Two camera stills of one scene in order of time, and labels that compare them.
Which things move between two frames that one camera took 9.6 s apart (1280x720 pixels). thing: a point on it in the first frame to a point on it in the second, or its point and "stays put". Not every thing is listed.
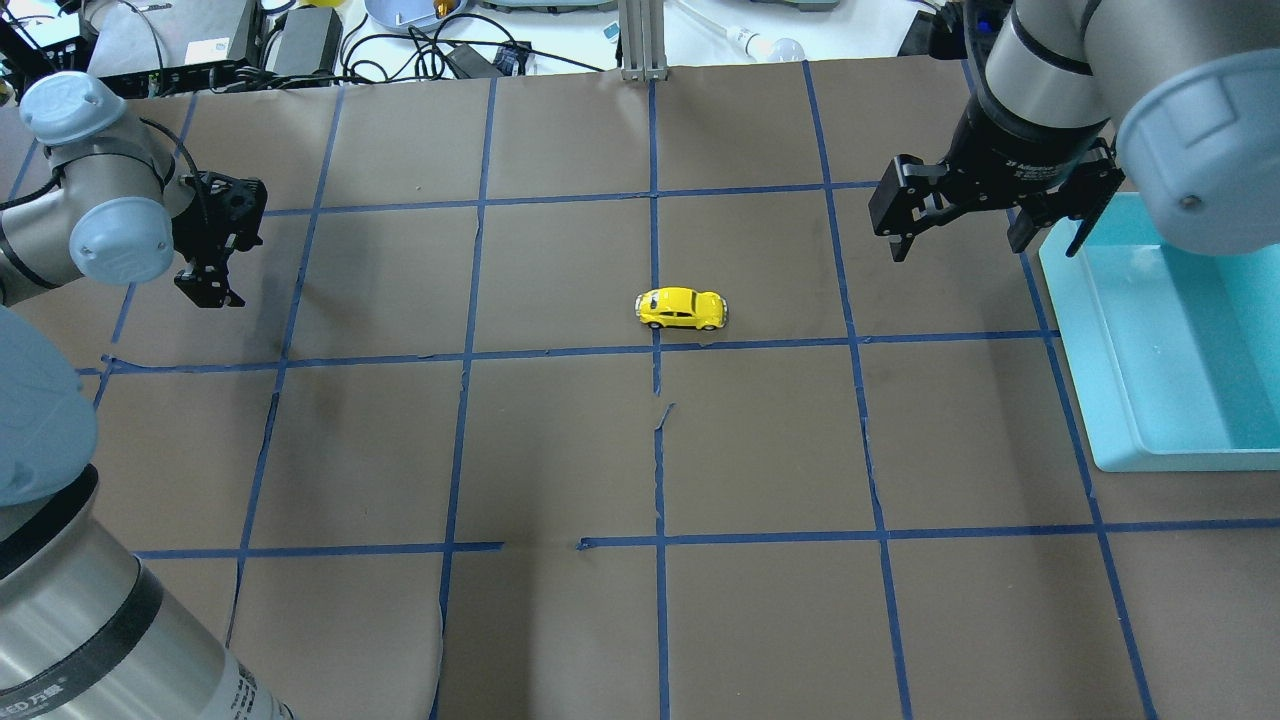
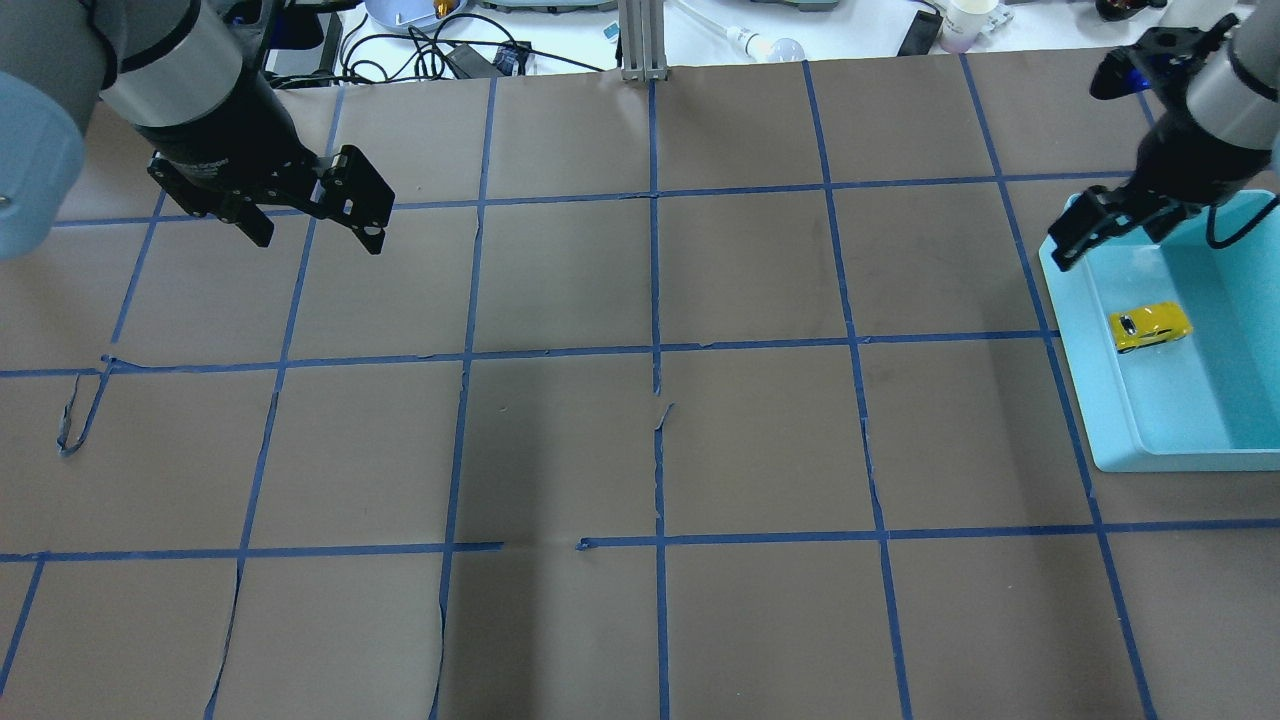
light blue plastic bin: [1175, 352] stays put
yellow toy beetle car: [681, 307] to [1149, 325]
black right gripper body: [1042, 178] to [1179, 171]
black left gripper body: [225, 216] to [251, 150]
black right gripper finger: [899, 245] to [1082, 225]
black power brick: [305, 46] stays put
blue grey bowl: [412, 16] stays put
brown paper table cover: [595, 396] stays put
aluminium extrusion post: [642, 40] stays put
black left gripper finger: [244, 207] to [355, 194]
